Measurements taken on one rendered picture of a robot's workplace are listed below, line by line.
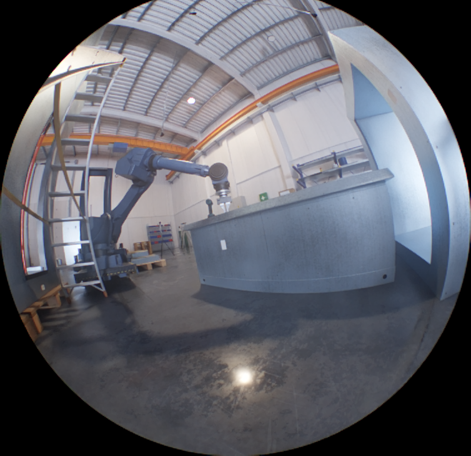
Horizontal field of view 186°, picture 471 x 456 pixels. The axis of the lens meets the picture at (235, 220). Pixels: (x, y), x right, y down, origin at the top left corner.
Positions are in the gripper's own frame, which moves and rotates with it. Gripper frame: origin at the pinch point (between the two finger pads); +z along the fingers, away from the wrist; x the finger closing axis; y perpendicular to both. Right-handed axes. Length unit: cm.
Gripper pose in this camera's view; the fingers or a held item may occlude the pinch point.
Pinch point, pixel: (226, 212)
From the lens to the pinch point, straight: 128.0
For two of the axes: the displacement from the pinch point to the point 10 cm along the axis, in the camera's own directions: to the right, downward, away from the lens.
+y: 0.8, -0.9, -9.9
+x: 9.8, -1.8, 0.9
